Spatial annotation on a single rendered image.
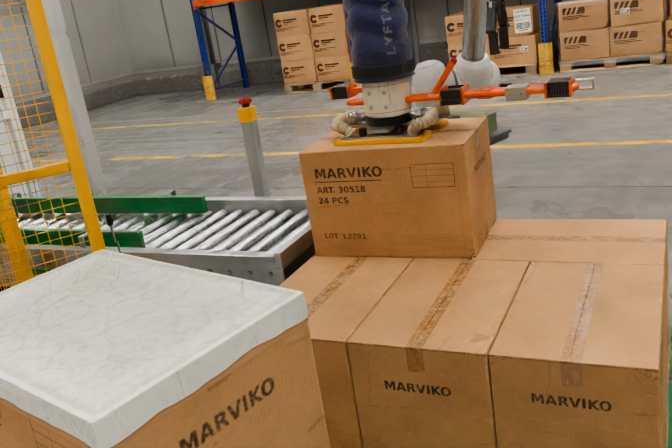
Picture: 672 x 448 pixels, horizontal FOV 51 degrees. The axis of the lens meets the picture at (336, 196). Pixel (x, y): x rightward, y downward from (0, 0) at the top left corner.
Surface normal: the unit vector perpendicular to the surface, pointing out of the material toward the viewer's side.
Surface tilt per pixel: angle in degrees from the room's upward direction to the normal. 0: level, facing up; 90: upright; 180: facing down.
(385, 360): 90
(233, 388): 90
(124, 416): 90
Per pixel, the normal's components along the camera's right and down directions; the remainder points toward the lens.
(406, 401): -0.42, 0.32
